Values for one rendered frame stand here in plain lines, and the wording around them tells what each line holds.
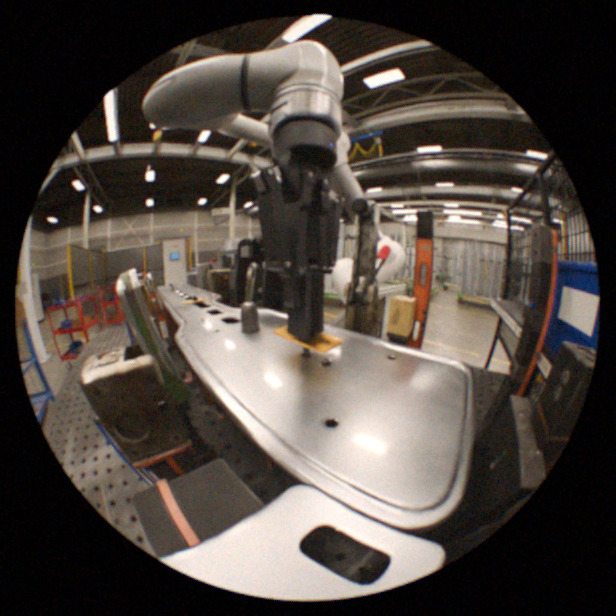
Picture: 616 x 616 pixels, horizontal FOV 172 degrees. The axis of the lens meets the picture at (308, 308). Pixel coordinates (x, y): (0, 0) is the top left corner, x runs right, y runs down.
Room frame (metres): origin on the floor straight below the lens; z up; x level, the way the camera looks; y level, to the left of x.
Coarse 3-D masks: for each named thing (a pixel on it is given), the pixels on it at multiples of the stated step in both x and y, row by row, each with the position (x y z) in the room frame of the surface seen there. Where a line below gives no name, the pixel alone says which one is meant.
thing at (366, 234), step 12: (360, 204) 0.30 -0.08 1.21; (372, 204) 0.32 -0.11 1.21; (360, 216) 0.33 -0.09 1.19; (372, 216) 0.32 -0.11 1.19; (360, 228) 0.33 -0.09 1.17; (372, 228) 0.31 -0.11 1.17; (360, 240) 0.33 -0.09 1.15; (372, 240) 0.31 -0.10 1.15; (360, 252) 0.33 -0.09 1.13; (372, 252) 0.31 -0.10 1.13; (360, 264) 0.33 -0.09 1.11; (372, 264) 0.31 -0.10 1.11; (360, 276) 0.32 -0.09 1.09; (372, 276) 0.31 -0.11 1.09
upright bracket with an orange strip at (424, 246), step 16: (416, 224) 0.27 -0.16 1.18; (432, 224) 0.25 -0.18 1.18; (416, 240) 0.27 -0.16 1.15; (432, 240) 0.25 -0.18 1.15; (416, 256) 0.27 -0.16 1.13; (432, 256) 0.25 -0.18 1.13; (416, 272) 0.26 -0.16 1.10; (432, 272) 0.25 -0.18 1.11; (416, 288) 0.26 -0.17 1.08; (416, 304) 0.26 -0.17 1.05; (416, 320) 0.26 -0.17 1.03
